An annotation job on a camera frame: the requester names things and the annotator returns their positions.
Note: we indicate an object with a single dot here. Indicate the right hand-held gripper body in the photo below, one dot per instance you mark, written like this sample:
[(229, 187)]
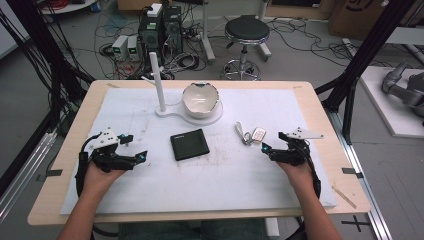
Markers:
[(295, 151)]

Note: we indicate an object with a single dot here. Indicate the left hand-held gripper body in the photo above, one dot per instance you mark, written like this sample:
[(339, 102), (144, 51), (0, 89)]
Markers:
[(105, 156)]

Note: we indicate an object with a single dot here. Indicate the person's right hand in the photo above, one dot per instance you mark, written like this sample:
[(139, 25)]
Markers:
[(296, 176)]

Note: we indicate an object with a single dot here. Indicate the person's left hand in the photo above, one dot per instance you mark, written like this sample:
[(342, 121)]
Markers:
[(100, 181)]

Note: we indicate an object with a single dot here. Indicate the silver car key fob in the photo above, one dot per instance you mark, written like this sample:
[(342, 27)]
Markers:
[(259, 134)]

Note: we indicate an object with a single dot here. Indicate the white foam mat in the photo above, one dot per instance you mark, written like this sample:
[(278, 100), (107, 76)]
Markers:
[(233, 183)]

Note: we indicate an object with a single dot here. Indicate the black square wallet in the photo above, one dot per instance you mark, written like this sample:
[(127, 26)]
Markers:
[(189, 144)]

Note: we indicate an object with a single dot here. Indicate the black tape strip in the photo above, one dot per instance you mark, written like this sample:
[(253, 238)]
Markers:
[(54, 173), (351, 172)]

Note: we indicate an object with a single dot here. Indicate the white stand with pole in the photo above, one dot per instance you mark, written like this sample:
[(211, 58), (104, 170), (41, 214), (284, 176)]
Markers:
[(159, 86)]

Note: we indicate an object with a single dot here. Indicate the thin wooden stick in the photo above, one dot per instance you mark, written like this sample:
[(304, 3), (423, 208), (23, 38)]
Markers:
[(344, 197)]

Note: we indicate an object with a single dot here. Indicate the white ceramic bowl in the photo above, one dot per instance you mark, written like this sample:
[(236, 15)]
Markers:
[(200, 100)]

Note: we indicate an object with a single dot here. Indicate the small white power box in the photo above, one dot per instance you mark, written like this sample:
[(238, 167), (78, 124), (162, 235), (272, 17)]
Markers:
[(132, 49), (120, 47)]

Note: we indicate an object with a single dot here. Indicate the person's legs in jeans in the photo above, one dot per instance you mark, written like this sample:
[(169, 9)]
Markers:
[(193, 230)]

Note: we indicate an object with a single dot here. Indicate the black tape cross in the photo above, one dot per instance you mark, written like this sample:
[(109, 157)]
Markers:
[(356, 223)]

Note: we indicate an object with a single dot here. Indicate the white platform board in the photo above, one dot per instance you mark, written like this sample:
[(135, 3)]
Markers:
[(383, 110)]

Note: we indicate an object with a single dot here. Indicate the black computer tower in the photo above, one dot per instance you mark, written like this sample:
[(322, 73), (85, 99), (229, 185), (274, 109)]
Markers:
[(151, 35), (173, 30)]

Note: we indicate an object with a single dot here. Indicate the black round stool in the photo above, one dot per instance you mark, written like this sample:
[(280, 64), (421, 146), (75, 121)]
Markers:
[(247, 33)]

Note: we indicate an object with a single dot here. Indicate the cardboard box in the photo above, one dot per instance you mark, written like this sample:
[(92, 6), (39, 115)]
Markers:
[(358, 16)]

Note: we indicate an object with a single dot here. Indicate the aluminium floor rail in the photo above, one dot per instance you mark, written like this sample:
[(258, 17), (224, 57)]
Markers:
[(363, 186), (23, 176)]

